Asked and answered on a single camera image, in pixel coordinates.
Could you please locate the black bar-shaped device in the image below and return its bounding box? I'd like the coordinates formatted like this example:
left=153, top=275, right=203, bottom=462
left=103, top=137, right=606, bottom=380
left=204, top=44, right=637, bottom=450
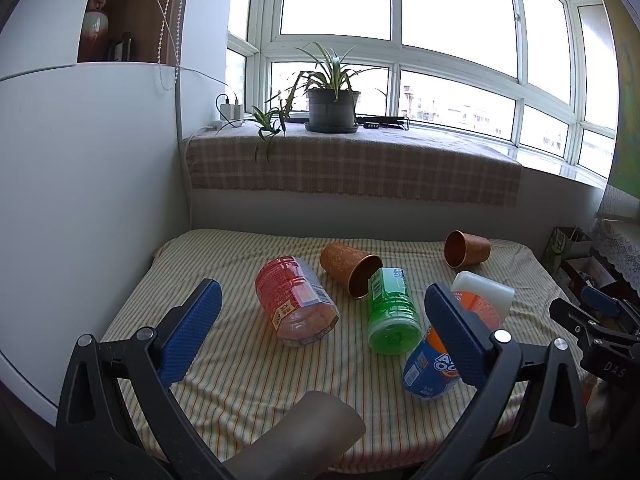
left=355, top=115, right=411, bottom=131

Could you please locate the white power cable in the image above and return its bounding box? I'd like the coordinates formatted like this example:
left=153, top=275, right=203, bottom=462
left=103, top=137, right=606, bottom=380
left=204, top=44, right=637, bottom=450
left=180, top=125, right=216, bottom=228

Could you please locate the white bead cord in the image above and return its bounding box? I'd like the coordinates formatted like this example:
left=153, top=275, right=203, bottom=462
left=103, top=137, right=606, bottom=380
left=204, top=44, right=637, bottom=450
left=156, top=0, right=182, bottom=92

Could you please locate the wooden wall shelf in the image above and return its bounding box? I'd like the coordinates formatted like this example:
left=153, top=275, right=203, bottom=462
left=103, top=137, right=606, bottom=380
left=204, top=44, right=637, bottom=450
left=77, top=0, right=187, bottom=67

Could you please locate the grey cardboard tube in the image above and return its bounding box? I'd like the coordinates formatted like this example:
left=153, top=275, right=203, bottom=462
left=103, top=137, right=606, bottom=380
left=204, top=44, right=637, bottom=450
left=222, top=391, right=367, bottom=478

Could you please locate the white cabinet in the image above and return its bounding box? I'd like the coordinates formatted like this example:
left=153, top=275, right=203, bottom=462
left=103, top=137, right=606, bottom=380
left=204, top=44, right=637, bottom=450
left=0, top=62, right=195, bottom=413

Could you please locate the potted spider plant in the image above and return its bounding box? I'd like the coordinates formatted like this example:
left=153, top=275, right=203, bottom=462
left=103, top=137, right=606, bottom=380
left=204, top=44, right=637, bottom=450
left=216, top=42, right=401, bottom=164

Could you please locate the green cardboard box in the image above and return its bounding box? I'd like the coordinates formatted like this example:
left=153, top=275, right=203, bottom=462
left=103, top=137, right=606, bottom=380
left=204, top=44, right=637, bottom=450
left=541, top=227, right=594, bottom=275

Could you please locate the red plastic bottle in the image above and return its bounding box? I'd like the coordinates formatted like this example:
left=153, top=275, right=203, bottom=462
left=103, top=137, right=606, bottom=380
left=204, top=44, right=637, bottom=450
left=254, top=256, right=341, bottom=348

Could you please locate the white lace cloth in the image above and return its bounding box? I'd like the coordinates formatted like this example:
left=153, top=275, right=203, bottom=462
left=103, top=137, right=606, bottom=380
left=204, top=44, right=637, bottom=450
left=592, top=184, right=640, bottom=292

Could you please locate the orange bottle with blue label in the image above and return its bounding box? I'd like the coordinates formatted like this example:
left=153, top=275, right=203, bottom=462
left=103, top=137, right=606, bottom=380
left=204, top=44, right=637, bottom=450
left=402, top=270, right=516, bottom=402

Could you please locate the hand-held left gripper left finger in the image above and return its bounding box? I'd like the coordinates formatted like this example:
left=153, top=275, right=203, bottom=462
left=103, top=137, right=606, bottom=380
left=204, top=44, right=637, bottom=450
left=55, top=278, right=236, bottom=480

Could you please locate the white window frame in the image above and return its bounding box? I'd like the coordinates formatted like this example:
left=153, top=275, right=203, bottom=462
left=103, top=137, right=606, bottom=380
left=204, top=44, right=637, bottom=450
left=226, top=0, right=621, bottom=181

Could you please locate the green plastic bottle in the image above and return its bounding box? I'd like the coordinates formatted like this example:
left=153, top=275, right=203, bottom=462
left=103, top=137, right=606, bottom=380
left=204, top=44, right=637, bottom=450
left=366, top=267, right=423, bottom=356

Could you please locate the yellow striped table cloth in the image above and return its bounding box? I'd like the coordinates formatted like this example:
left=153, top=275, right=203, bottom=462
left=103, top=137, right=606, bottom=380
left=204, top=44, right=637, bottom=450
left=99, top=228, right=583, bottom=467

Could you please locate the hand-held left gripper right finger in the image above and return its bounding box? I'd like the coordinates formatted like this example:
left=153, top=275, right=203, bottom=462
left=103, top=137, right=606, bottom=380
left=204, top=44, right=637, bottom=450
left=410, top=282, right=591, bottom=480

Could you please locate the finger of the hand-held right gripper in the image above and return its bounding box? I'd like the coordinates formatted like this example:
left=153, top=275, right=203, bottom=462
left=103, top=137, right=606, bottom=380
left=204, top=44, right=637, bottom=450
left=548, top=298, right=603, bottom=347
left=580, top=285, right=640, bottom=322

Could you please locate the orange patterned cup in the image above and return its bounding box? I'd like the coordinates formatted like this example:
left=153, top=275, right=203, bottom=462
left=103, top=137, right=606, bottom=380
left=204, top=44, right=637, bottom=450
left=320, top=242, right=384, bottom=300
left=444, top=230, right=492, bottom=268

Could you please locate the plaid windowsill cloth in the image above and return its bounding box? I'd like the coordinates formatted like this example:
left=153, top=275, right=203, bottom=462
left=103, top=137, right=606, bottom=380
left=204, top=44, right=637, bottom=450
left=183, top=124, right=524, bottom=207

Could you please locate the painted ceramic vase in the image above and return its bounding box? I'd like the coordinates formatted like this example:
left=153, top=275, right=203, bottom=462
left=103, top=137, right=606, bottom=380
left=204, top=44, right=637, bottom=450
left=82, top=0, right=111, bottom=63

